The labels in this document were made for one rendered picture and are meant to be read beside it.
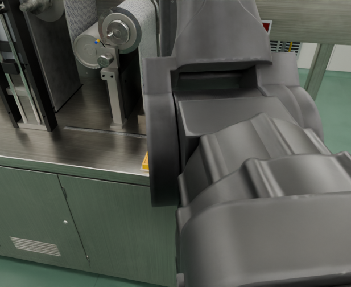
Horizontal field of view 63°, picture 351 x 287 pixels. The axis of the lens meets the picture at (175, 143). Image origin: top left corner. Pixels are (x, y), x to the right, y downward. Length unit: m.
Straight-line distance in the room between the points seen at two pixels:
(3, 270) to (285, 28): 1.88
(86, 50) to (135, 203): 0.57
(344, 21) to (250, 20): 1.16
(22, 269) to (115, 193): 0.99
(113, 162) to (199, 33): 0.83
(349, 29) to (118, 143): 0.98
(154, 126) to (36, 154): 0.96
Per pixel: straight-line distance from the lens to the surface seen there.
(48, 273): 1.88
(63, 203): 1.25
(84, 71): 1.56
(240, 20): 0.20
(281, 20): 1.30
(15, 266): 1.98
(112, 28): 1.01
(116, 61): 1.03
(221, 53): 0.19
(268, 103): 0.16
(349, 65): 4.11
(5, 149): 1.18
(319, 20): 1.33
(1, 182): 1.33
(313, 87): 1.62
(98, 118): 1.22
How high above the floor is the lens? 1.55
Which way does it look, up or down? 39 degrees down
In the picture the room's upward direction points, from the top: straight up
